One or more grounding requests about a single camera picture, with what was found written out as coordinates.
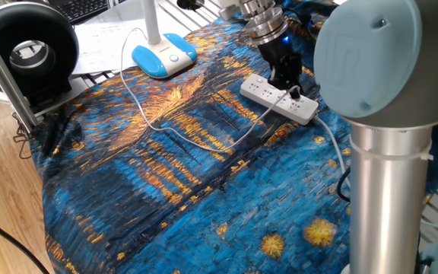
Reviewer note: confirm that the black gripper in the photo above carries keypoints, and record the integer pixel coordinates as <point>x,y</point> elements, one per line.
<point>281,55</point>

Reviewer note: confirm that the white power strip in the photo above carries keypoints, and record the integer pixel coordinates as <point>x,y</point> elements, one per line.
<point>306,112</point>

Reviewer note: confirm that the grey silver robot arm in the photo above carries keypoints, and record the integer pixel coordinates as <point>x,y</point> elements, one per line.
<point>375,57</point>

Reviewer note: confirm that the blue white desk lamp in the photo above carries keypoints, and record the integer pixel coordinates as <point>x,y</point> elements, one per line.
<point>165,57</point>

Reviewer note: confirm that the black round object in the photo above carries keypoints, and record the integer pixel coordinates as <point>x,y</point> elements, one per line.
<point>190,4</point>

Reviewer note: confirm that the starry night painting tablecloth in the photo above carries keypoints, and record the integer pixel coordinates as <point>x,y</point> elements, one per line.
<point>204,209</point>

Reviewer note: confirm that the white paper sheets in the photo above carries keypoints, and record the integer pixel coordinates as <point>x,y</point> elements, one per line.
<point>101,45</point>

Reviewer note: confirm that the black keyboard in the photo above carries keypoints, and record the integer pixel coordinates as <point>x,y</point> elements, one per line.
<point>82,9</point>

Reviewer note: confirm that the white wrist mount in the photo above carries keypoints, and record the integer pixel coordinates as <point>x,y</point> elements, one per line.
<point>228,9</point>

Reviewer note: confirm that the aluminium profile post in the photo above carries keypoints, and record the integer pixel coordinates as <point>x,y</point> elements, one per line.
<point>5,76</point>

